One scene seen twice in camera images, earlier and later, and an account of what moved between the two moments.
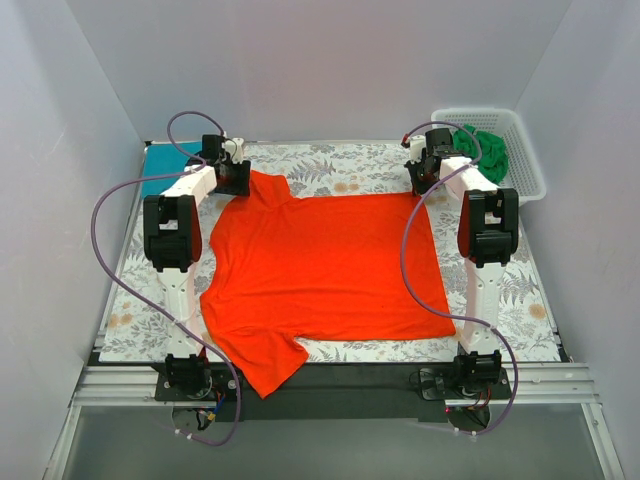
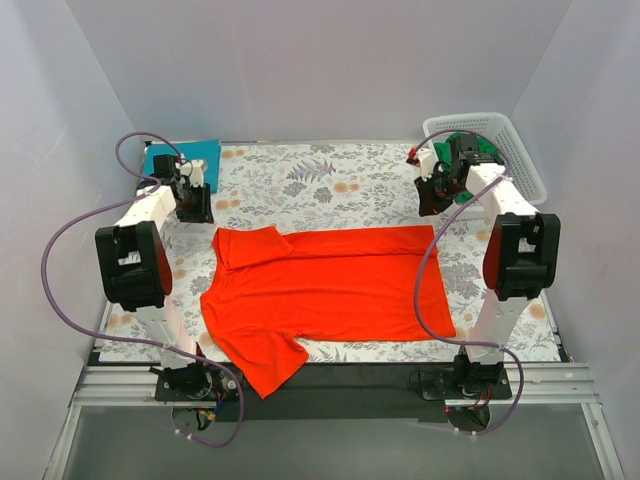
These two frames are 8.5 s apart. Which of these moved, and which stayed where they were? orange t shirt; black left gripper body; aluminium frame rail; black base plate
Moved: orange t shirt; black left gripper body
Stayed: aluminium frame rail; black base plate
